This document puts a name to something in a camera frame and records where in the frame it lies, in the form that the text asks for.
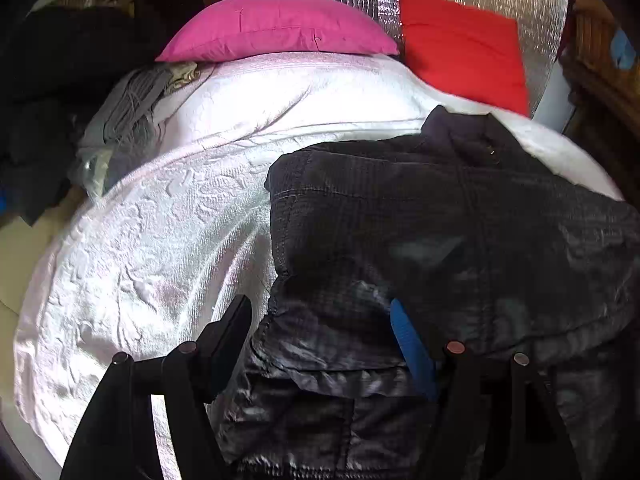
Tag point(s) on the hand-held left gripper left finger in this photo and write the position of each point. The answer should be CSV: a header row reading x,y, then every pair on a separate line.
x,y
227,355

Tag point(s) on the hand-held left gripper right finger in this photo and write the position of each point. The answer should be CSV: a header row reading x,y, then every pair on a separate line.
x,y
412,345

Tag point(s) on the black quilted jacket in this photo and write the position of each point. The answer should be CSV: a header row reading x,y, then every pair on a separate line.
x,y
450,260

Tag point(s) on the pile of dark clothes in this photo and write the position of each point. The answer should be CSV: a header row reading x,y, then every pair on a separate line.
x,y
55,85

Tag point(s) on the white textured bedspread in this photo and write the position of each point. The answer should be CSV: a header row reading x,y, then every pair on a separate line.
x,y
175,220

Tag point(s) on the grey folded cloth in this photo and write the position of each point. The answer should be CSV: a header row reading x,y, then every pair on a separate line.
x,y
127,115

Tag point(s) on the beige patterned cloth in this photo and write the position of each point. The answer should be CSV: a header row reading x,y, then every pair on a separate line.
x,y
182,76

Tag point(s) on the red pillow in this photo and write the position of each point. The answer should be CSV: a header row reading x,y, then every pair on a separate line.
x,y
465,50

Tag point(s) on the wooden furniture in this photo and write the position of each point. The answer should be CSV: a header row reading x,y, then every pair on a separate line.
x,y
600,75

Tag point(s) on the pink pillow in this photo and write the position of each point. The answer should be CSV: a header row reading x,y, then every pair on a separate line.
x,y
280,30

